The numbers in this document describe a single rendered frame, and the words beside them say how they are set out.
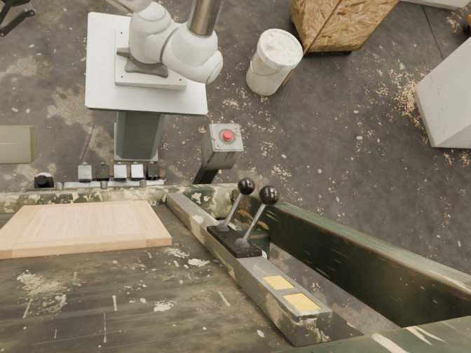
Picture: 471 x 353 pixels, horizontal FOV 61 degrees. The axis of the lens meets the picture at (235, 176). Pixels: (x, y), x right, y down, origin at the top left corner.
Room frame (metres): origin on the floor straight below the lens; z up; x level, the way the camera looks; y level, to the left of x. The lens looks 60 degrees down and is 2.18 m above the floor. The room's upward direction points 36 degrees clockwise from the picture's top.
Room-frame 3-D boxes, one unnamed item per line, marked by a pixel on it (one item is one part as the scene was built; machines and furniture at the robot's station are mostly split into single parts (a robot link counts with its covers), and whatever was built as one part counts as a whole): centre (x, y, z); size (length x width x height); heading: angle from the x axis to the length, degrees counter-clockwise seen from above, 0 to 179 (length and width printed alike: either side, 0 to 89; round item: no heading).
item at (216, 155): (0.83, 0.11, 0.84); 0.12 x 0.12 x 0.18; 41
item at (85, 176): (0.49, 0.40, 0.69); 0.50 x 0.14 x 0.24; 131
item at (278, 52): (2.01, 0.24, 0.24); 0.32 x 0.30 x 0.47; 129
